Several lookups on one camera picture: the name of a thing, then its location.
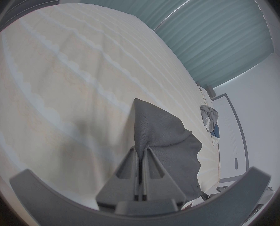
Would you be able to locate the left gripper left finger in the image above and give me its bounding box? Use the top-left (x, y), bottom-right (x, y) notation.
top-left (96, 147), bottom-right (140, 206)

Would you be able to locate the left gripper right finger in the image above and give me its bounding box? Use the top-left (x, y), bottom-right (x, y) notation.
top-left (140, 147), bottom-right (186, 206)

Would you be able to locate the black garment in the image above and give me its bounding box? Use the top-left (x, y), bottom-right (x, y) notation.
top-left (132, 98), bottom-right (203, 200)

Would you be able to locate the pile of clothes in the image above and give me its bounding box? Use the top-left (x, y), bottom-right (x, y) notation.
top-left (200, 104), bottom-right (222, 146)

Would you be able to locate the bed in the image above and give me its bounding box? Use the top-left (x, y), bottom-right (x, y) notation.
top-left (0, 3), bottom-right (250, 221)

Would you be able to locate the white printed pillow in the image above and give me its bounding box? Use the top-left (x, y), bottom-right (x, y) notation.
top-left (197, 85), bottom-right (214, 109)

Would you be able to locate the blue-green curtain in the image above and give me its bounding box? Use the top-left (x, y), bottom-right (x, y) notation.
top-left (80, 0), bottom-right (214, 30)
top-left (154, 0), bottom-right (276, 88)

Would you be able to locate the black chest of drawers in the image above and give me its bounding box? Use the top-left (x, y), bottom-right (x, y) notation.
top-left (0, 0), bottom-right (68, 32)

